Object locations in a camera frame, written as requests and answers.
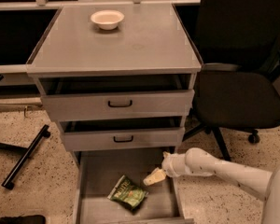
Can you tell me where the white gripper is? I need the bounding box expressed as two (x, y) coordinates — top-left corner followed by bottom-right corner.
(143, 151), (189, 186)

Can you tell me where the green jalapeno chip bag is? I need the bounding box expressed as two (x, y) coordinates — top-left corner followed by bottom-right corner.
(107, 175), (148, 211)

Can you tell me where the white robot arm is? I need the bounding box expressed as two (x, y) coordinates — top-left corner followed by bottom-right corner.
(144, 147), (280, 224)

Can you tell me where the grey middle drawer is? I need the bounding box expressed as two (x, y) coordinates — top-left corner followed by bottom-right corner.
(59, 117), (184, 151)

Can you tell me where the grey drawer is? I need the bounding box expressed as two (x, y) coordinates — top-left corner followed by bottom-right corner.
(59, 117), (184, 151)
(40, 75), (194, 121)
(73, 147), (194, 224)

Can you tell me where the grey bottom drawer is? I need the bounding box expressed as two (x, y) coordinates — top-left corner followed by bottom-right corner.
(73, 147), (194, 224)

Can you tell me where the grey drawer cabinet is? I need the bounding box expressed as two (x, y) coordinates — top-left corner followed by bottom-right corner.
(25, 2), (203, 161)

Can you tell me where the grey top drawer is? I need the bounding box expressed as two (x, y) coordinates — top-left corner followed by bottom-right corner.
(40, 75), (194, 121)

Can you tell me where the black object bottom left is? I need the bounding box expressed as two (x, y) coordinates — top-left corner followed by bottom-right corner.
(0, 215), (46, 224)

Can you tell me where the white paper bowl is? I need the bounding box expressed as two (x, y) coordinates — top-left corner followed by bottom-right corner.
(91, 10), (124, 31)

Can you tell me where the black floor stand leg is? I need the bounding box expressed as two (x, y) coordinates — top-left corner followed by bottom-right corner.
(0, 125), (50, 190)

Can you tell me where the black office chair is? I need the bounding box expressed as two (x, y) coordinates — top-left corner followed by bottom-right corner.
(184, 0), (280, 161)

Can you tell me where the black middle drawer handle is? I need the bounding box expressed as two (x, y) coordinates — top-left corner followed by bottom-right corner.
(113, 135), (133, 143)

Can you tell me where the black drawer handle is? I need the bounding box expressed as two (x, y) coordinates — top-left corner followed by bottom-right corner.
(113, 135), (133, 143)
(107, 100), (133, 108)

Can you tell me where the black top drawer handle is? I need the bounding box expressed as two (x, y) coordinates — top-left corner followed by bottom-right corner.
(107, 100), (133, 108)

